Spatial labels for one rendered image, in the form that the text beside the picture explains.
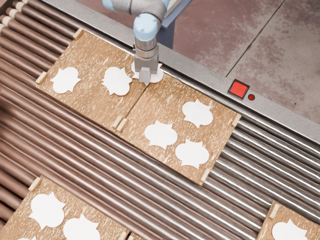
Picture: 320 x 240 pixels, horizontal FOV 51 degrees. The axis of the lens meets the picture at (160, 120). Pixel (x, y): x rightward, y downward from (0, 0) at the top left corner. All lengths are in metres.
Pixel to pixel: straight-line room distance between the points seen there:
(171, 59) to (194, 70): 0.12
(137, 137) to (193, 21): 1.64
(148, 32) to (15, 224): 0.85
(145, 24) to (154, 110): 0.46
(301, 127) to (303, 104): 1.15
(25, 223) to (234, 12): 2.26
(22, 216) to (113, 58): 0.75
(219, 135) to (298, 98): 1.37
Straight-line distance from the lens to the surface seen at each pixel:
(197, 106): 1.42
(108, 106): 1.43
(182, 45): 2.70
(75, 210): 1.35
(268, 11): 3.04
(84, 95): 1.47
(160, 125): 1.38
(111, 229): 1.32
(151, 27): 1.07
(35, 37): 1.70
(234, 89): 1.50
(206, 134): 1.39
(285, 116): 1.53
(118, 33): 1.64
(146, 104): 1.42
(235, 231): 1.36
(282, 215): 1.40
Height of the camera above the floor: 2.24
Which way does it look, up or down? 69 degrees down
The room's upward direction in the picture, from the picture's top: 2 degrees clockwise
